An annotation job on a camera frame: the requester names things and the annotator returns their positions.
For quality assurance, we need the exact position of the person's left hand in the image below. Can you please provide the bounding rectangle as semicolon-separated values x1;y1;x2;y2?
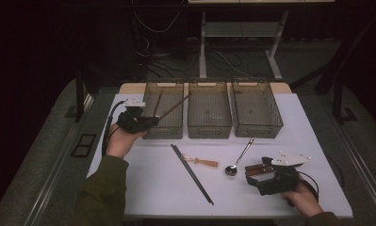
106;122;147;159

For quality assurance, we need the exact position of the white floor cable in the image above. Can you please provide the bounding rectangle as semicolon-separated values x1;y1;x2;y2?
213;50;250;78

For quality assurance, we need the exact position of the black metal stand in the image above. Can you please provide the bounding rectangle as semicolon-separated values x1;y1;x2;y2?
333;78;359;125
74;70;86;123

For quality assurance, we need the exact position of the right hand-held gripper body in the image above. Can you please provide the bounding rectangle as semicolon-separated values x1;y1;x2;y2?
254;151;312;197

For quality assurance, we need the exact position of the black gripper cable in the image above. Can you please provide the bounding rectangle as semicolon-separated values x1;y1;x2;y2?
101;100;127;157
297;170;320;202

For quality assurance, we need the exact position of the white table cover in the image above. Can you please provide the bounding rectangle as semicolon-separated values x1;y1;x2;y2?
87;92;354;219

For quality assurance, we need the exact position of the brown wooden chopstick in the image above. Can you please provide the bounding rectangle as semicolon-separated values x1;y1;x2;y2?
152;89;164;118
157;92;193;121

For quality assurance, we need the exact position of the metal spoon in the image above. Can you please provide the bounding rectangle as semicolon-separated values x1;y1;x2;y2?
224;137;255;176

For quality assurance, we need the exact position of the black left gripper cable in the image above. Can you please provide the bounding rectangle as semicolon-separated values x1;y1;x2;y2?
101;100;127;157

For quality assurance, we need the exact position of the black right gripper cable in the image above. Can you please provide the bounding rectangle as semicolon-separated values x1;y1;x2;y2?
297;170;320;202

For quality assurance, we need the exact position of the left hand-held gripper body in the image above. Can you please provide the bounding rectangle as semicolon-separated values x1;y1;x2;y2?
117;97;155;135

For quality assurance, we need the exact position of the black floor frame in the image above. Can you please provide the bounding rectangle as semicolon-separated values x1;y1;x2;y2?
71;133;98;158

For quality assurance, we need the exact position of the metal floor rail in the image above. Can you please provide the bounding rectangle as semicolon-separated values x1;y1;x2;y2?
25;93;94;226
335;121;376;218

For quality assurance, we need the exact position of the white hanging cable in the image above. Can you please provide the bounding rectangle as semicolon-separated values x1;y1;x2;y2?
133;10;181;33

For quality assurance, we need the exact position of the clear grey plastic bin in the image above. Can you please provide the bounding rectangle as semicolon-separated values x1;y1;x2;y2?
231;78;285;139
137;79;185;140
187;78;234;139

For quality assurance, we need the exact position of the person's right hand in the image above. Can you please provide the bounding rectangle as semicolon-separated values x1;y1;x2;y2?
281;181;324;218

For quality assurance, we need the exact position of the white standing desk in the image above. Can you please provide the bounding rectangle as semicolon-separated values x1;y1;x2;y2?
188;0;335;81

